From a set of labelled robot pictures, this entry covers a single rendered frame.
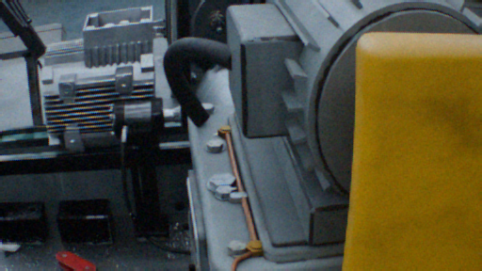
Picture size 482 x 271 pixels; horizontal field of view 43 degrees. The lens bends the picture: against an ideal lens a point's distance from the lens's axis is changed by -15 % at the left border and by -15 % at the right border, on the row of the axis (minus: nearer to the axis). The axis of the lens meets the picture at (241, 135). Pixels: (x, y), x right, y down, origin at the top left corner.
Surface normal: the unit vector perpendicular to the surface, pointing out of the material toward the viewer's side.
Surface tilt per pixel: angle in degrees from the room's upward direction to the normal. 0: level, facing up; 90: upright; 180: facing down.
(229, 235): 0
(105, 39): 90
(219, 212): 0
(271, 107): 90
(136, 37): 90
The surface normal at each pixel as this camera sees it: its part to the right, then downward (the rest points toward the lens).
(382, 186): 0.13, 0.44
